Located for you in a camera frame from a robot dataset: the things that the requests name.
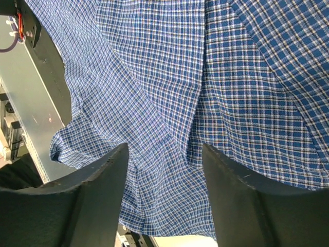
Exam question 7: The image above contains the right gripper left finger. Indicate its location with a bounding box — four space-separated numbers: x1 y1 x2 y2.
1 144 129 246

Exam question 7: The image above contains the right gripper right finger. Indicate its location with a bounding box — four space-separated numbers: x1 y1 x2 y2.
202 145 328 246

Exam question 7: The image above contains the blue checkered long sleeve shirt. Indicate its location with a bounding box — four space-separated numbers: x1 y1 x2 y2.
27 1 328 237

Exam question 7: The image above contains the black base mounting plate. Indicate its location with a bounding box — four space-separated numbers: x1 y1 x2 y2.
1 1 71 125

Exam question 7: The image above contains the white slotted cable duct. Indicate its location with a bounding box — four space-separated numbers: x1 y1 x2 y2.
15 120 51 183

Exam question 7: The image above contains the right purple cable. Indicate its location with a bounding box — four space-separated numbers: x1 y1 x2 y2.
0 15 20 54

